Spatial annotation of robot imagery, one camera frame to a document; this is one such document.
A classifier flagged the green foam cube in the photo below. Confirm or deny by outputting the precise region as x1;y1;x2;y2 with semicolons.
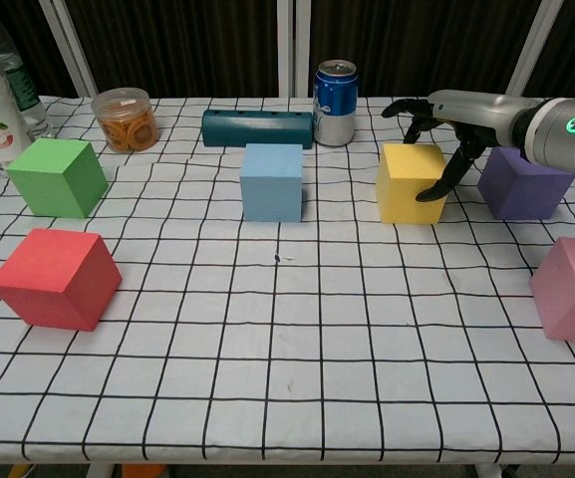
5;137;110;219

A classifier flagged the red foam cube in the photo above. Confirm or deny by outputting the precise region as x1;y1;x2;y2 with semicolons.
0;228;123;333

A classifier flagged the clear water bottle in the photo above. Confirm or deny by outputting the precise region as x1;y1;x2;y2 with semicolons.
0;0;57;150

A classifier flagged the white black grid tablecloth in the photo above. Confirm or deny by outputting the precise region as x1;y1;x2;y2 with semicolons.
0;94;575;467

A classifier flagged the light blue foam cube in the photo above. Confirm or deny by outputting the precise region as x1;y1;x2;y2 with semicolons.
239;142;304;223

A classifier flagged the yellow foam cube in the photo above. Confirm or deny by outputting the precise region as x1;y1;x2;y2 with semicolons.
375;142;450;225

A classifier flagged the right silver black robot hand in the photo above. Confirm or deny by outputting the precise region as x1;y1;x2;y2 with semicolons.
381;89;525;203

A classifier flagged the teal oblong plastic case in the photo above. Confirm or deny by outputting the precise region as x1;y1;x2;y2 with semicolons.
201;109;315;150

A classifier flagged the blue soda can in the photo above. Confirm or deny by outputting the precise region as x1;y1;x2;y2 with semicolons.
314;59;360;147

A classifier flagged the clear jar of rubber bands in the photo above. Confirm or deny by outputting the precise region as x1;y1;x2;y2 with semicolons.
91;87;160;154

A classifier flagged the purple foam cube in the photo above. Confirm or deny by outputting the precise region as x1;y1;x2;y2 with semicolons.
476;146;575;221

